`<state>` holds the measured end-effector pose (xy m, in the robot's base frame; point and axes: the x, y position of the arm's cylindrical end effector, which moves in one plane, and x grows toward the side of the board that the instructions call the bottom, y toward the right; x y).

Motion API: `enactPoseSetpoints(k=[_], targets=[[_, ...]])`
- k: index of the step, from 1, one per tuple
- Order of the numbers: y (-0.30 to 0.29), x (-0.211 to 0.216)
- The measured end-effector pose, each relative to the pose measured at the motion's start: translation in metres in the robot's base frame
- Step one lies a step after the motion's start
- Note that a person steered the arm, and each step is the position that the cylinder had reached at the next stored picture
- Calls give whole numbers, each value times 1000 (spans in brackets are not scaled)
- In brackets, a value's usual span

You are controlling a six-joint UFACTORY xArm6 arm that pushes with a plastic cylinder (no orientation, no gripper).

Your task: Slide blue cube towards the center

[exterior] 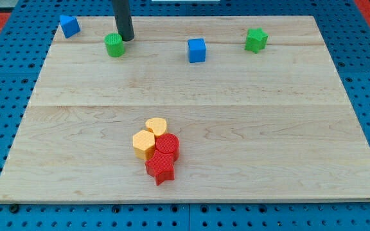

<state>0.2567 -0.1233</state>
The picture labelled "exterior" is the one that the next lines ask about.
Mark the blue cube block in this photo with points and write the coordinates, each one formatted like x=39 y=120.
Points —
x=196 y=50

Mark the yellow heart block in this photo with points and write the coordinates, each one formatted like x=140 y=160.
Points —
x=158 y=126

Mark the red cylinder block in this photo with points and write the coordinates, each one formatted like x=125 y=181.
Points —
x=168 y=143

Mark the light wooden board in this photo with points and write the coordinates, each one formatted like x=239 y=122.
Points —
x=270 y=127

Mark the yellow hexagon block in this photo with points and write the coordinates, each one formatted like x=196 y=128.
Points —
x=143 y=144

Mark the red star block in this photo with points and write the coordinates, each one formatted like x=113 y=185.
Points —
x=161 y=167

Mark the green cylinder block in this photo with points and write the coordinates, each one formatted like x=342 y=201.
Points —
x=114 y=45

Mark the green star block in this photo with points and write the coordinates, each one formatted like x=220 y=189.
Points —
x=256 y=40

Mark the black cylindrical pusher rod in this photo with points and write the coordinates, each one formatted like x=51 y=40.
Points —
x=123 y=18

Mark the blue triangular prism block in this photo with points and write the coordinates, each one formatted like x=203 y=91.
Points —
x=69 y=25

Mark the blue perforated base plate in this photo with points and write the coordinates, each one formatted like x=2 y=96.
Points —
x=24 y=44

